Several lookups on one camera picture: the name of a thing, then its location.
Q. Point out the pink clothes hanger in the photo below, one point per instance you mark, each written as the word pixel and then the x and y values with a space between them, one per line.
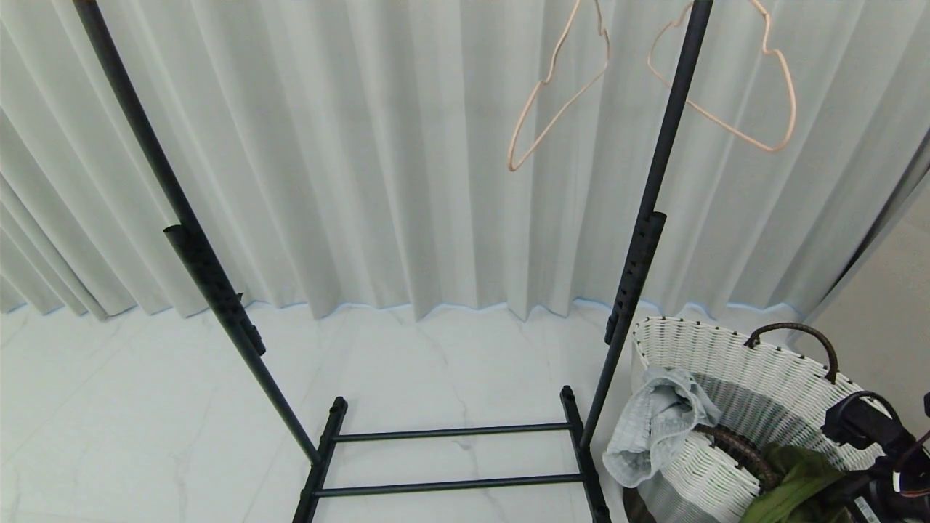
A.
pixel 559 118
pixel 793 109

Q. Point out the pale grey shorts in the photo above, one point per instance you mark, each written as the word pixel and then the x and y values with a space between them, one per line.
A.
pixel 654 428

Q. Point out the green long-sleeved shirt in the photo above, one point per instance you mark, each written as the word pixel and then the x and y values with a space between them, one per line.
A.
pixel 795 479

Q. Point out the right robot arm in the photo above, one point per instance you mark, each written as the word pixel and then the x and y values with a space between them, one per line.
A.
pixel 901 501

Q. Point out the black clothes rack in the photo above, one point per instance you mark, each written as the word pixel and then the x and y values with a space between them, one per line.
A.
pixel 639 269

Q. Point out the white laundry basket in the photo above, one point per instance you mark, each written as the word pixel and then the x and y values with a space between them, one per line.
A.
pixel 763 378

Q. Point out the white curtain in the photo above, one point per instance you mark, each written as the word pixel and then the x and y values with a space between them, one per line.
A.
pixel 363 145

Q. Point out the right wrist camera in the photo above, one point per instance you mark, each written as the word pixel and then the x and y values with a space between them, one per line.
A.
pixel 861 425

